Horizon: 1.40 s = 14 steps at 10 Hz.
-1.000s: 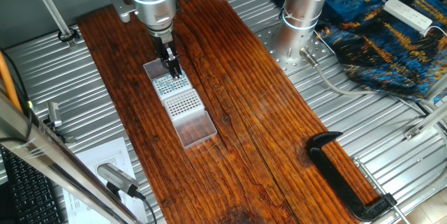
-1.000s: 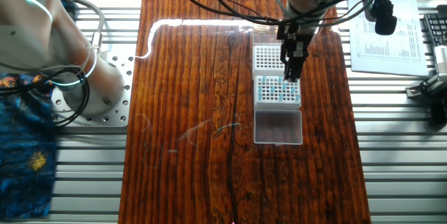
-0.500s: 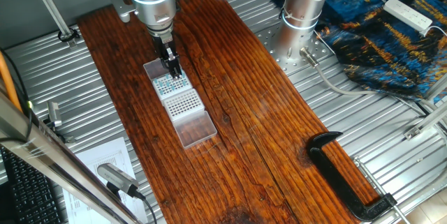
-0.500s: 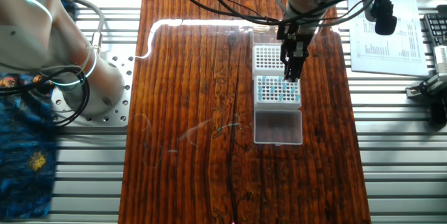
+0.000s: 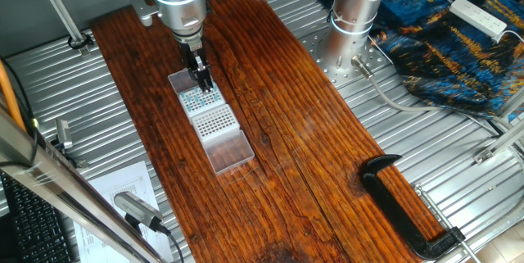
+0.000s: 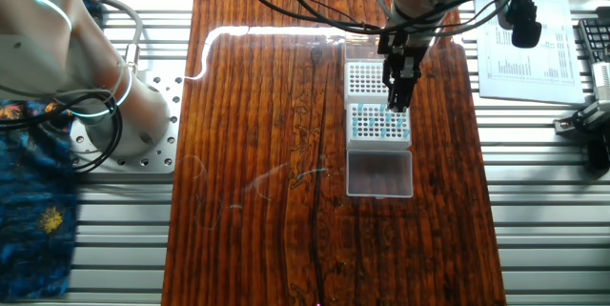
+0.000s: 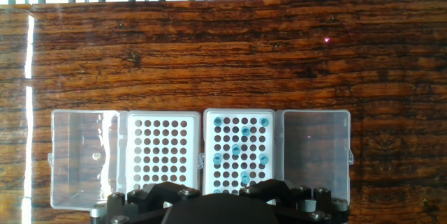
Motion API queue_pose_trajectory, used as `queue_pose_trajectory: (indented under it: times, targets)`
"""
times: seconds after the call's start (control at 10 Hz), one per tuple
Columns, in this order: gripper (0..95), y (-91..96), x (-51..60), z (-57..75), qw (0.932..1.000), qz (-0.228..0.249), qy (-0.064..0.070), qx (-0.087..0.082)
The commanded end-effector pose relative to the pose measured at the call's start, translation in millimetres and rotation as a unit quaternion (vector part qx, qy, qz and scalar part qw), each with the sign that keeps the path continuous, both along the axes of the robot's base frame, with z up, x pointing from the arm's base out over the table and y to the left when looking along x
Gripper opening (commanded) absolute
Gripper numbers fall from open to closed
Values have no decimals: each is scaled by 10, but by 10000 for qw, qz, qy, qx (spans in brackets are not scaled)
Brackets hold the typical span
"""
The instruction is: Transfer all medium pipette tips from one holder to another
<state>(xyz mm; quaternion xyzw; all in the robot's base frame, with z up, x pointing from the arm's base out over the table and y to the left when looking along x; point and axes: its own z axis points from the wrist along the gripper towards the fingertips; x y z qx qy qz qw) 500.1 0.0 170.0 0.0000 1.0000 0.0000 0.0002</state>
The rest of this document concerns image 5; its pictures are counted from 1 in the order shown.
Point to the black keyboard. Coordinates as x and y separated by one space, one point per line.
32 230

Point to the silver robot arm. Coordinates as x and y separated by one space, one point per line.
180 5

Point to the black C-clamp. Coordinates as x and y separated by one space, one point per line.
393 209

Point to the silver depth camera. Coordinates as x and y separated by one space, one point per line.
137 209

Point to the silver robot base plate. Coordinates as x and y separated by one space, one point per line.
317 56

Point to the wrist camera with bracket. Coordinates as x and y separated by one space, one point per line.
141 9

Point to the white pipette tip box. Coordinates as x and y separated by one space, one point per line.
193 109
215 121

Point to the aluminium profile bar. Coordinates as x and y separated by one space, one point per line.
499 142

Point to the white power strip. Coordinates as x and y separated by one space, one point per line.
477 16

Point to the thin aluminium rail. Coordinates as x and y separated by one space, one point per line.
58 5

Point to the blue patterned cloth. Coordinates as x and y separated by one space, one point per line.
450 58

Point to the printed paper sheet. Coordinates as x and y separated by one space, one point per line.
118 181

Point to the brown wooden board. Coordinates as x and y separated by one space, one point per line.
286 152

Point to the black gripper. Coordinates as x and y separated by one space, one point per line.
192 56

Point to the steel frame bar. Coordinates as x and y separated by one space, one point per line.
61 185

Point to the orange tube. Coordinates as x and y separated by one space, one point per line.
10 95

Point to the small silver camera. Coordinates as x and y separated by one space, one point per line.
63 134

